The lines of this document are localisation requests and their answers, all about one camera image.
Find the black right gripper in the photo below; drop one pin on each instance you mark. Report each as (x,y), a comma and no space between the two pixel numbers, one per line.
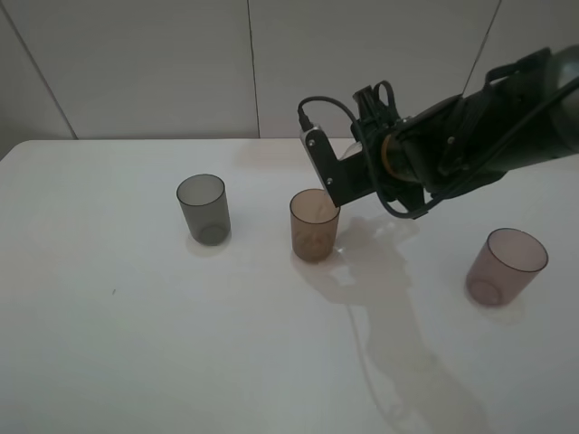
(382,166)

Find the orange translucent plastic cup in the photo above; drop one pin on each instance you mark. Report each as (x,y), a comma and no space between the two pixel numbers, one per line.
(313,221)

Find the grey translucent plastic cup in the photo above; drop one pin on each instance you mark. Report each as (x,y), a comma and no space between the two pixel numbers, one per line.
(204,205)

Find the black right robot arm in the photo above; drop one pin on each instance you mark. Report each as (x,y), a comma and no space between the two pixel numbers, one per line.
(464,143)

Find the clear plastic water bottle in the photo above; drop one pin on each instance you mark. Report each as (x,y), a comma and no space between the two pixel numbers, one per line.
(352,150)

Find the pink translucent plastic cup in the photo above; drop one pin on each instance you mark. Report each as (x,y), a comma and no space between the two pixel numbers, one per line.
(506,264)

